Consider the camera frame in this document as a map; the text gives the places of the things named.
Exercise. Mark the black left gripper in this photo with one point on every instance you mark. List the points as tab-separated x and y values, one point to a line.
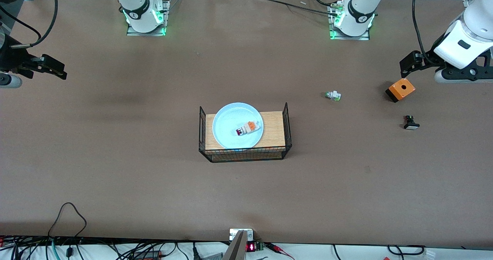
432	59

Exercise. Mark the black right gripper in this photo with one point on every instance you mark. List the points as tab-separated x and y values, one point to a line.
8	58

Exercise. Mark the red button orange white body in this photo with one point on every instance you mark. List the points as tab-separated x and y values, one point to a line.
249	128

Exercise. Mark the light blue plate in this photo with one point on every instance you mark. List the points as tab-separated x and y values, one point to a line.
227	129

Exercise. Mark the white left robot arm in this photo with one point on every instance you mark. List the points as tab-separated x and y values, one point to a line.
362	5

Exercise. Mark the black button white cap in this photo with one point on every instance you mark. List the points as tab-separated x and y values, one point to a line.
410	124

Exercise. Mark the small green white connector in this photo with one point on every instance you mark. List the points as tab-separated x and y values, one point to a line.
333	95

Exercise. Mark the wooden board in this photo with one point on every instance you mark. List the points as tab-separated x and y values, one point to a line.
274	129

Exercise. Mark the black power adapter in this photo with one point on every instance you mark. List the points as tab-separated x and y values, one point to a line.
148	254

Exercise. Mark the red black probe lead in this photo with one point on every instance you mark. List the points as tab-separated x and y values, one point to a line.
279	249

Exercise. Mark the white mounting block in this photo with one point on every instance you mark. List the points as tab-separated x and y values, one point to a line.
233	234

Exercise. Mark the small red digit display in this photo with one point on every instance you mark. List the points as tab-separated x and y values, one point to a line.
252	247

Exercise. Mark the grey metal bar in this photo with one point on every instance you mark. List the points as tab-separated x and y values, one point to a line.
237	248

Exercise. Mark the orange button enclosure box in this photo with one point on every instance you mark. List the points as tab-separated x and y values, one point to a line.
402	88

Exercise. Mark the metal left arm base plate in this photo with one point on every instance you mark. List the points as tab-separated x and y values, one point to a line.
365	37

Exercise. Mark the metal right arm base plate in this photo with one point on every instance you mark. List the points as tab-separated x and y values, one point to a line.
163	19

